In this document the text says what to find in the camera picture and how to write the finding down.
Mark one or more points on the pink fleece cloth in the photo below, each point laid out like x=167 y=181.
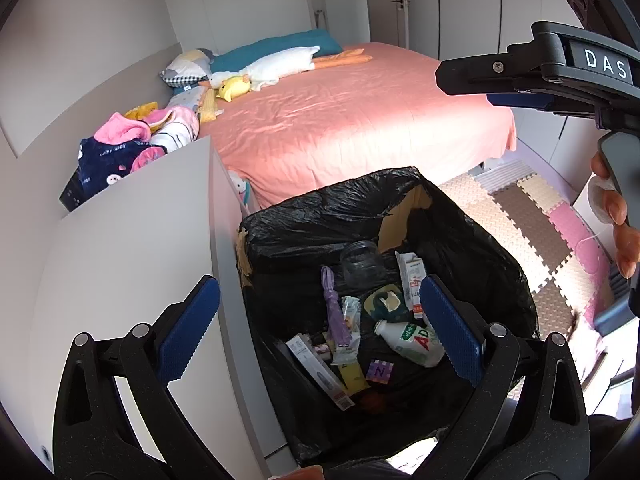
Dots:
x=117 y=127

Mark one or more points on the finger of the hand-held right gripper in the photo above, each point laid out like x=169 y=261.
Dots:
x=480 y=72
x=525 y=101

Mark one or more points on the person's right hand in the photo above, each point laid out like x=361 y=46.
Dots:
x=625 y=245

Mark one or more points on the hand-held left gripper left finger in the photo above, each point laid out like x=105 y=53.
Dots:
x=187 y=330

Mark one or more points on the teal pillow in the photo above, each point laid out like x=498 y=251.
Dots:
x=280 y=42

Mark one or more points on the long white carton box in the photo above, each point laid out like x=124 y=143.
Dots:
x=315 y=365

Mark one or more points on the yellow cloth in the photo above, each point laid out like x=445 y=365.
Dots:
x=142 y=110

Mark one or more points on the green white snack packet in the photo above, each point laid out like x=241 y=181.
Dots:
x=350 y=320

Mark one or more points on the yellow duck plush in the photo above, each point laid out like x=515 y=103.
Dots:
x=235 y=87

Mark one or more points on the dark green round package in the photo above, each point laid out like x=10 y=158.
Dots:
x=372 y=305

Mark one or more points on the black trash bag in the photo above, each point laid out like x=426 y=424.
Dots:
x=310 y=220

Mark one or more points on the wall socket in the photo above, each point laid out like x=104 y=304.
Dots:
x=70 y=195

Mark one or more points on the colourful puzzle cube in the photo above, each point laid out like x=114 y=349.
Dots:
x=379 y=372

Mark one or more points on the white striped blanket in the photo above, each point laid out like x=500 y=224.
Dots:
x=172 y=132

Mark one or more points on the orange white small box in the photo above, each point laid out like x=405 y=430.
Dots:
x=411 y=280

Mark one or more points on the purple plastic bag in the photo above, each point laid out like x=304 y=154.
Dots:
x=331 y=300

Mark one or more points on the foam floor mat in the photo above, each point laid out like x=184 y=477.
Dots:
x=525 y=220

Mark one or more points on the clear glass jar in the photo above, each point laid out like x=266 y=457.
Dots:
x=362 y=265

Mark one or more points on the pink bed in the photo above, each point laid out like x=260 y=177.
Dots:
x=350 y=125

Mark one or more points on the checkered pillow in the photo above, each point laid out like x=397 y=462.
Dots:
x=187 y=67

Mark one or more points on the person's left hand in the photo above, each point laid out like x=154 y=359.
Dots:
x=300 y=474

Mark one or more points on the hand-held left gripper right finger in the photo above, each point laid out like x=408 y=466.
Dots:
x=450 y=330

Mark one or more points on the small white plush toy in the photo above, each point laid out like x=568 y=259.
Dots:
x=240 y=187

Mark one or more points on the yellow snack wrapper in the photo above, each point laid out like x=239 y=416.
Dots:
x=352 y=375

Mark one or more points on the white milk bottle green label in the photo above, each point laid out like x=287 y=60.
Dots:
x=405 y=337

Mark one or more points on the white goose plush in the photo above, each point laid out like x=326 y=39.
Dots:
x=280 y=65

